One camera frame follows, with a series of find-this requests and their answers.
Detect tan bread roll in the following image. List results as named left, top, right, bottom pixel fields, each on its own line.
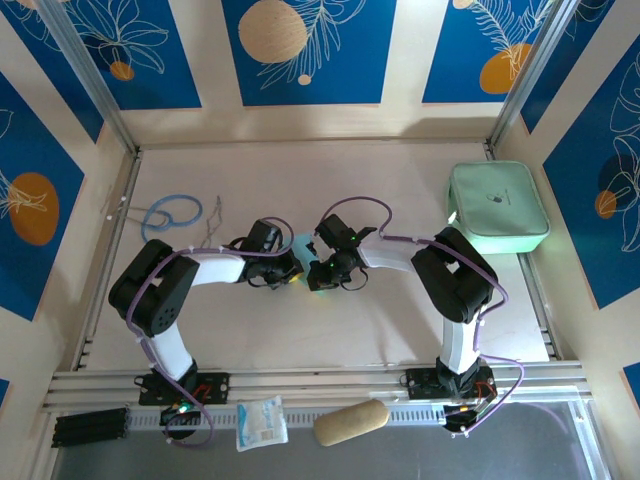
left=313, top=398, right=390, bottom=448

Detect white blue plastic packet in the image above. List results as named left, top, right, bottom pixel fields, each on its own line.
left=234, top=394, right=290, bottom=454

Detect mint green zip case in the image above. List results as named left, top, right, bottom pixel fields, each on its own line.
left=444, top=159, right=551, bottom=255

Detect black left controller board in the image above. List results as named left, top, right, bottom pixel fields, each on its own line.
left=159, top=403, right=204, bottom=442

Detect black controller board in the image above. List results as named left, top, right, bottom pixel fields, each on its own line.
left=159, top=403, right=204, bottom=442
left=443, top=403, right=485, bottom=435

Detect black right controller board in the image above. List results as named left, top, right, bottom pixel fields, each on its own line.
left=443, top=403, right=485, bottom=435

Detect black ribbed block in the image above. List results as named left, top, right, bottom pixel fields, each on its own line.
left=51, top=407, right=130, bottom=449

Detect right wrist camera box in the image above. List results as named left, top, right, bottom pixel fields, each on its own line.
left=313, top=213, right=357, bottom=250

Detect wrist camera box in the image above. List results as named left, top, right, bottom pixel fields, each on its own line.
left=313, top=213, right=357, bottom=250
left=243, top=218, right=283, bottom=254

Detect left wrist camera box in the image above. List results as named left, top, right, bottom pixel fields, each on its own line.
left=243, top=218, right=283, bottom=254

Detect thin bent metal wire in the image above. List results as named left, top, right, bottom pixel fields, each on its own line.
left=202, top=195, right=225, bottom=250

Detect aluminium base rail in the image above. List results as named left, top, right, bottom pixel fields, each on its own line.
left=42, top=360, right=594, bottom=415

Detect blue cable loop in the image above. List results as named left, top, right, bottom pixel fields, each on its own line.
left=139, top=194, right=205, bottom=249

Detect grey slotted cable duct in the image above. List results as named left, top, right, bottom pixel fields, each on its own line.
left=124, top=405, right=449, bottom=432

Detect thin grey wire white ends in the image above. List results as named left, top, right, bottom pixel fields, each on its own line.
left=102, top=184, right=151, bottom=224

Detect aluminium upright post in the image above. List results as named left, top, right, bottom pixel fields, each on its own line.
left=488, top=0, right=585, bottom=154
left=34, top=0, right=141, bottom=156

